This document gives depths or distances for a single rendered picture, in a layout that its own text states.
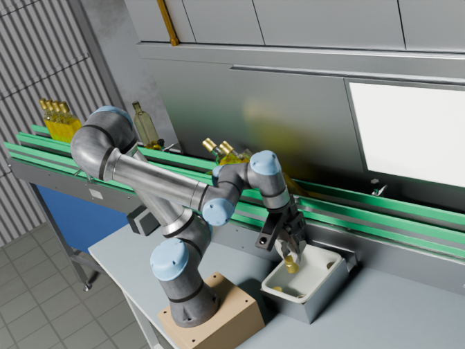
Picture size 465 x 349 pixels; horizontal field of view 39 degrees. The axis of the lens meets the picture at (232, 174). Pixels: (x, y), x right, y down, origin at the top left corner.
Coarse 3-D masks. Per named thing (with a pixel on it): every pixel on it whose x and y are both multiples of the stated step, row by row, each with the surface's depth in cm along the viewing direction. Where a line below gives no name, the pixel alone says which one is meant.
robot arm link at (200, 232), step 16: (96, 112) 185; (112, 112) 184; (96, 128) 177; (112, 128) 180; (128, 128) 187; (112, 144) 179; (128, 144) 184; (144, 160) 190; (144, 192) 190; (160, 208) 192; (176, 208) 194; (176, 224) 194; (192, 224) 196; (208, 224) 202; (192, 240) 194; (208, 240) 200
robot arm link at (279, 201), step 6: (288, 192) 182; (264, 198) 180; (270, 198) 179; (276, 198) 179; (282, 198) 179; (288, 198) 181; (264, 204) 182; (270, 204) 180; (276, 204) 180; (282, 204) 180
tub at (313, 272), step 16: (304, 256) 211; (320, 256) 206; (336, 256) 201; (272, 272) 203; (288, 272) 207; (304, 272) 209; (320, 272) 207; (272, 288) 202; (288, 288) 205; (304, 288) 203
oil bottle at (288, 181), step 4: (284, 176) 219; (288, 176) 220; (284, 180) 218; (288, 180) 218; (292, 180) 219; (288, 184) 218; (292, 184) 218; (296, 184) 218; (288, 188) 217; (292, 188) 217; (296, 188) 218; (300, 188) 218; (292, 192) 216; (296, 192) 217; (300, 192) 217; (304, 192) 218; (304, 196) 217; (308, 196) 218
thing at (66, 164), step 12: (12, 144) 320; (24, 156) 318; (36, 156) 309; (48, 156) 299; (60, 156) 291; (60, 168) 298; (72, 168) 290; (240, 204) 217; (240, 216) 222; (252, 216) 217; (264, 216) 212
